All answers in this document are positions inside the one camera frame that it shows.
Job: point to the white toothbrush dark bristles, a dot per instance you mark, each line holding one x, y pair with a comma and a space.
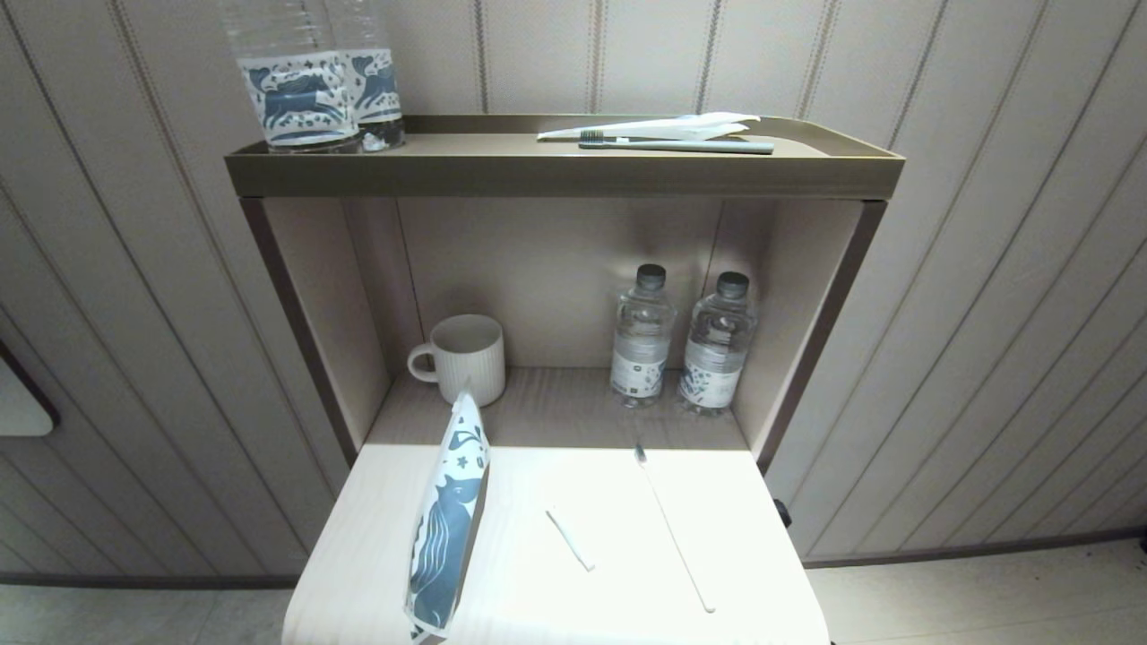
672, 528

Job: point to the blue white patterned zip pouch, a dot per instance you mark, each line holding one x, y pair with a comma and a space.
444, 537

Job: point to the brass coloured shelf tray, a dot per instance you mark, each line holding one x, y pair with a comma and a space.
556, 175

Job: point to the small water bottle grey cap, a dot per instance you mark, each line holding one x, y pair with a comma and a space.
641, 349
714, 358

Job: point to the grey green toothbrush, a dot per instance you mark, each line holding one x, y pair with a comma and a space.
690, 146

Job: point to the white ribbed ceramic mug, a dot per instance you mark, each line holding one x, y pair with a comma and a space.
470, 363

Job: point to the beige wooden shelf cabinet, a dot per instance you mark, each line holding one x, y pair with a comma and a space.
538, 269

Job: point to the large bottle blue deer label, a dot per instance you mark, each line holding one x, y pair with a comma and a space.
296, 98
376, 85

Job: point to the small black cabinet knob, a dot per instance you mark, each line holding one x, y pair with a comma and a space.
783, 512

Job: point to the white wall fixture dark rim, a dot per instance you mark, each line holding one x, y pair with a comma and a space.
20, 408

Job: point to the white paper wrapper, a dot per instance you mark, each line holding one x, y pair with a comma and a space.
681, 127

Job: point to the small white toothpaste tube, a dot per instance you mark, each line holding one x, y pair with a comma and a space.
569, 539

